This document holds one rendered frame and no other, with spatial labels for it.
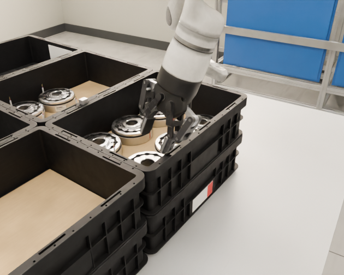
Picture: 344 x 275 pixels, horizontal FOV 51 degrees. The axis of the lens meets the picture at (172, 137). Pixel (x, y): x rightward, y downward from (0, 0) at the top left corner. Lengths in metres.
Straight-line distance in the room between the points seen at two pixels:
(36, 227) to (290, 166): 0.70
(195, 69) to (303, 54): 2.11
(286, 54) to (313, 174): 1.70
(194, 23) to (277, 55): 2.16
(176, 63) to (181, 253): 0.41
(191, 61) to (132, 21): 3.77
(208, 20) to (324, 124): 0.85
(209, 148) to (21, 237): 0.42
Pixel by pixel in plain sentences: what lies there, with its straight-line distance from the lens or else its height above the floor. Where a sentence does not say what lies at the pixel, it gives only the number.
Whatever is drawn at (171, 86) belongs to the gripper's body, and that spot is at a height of 1.07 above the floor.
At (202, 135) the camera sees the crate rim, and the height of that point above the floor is 0.92.
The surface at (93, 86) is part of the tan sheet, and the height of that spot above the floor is 0.83.
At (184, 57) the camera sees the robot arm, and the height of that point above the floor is 1.12.
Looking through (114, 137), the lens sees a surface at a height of 0.86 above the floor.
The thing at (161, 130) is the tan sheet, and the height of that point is 0.83.
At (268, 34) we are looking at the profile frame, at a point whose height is 0.60.
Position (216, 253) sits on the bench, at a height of 0.70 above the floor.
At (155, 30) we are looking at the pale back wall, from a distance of 4.19.
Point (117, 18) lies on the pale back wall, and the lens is 4.48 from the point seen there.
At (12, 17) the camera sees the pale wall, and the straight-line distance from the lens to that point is 4.60.
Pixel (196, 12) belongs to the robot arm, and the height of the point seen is 1.19.
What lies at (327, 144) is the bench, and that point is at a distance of 1.23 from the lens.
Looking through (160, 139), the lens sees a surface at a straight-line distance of 0.86.
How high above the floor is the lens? 1.32
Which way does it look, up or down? 32 degrees down
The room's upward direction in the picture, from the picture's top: straight up
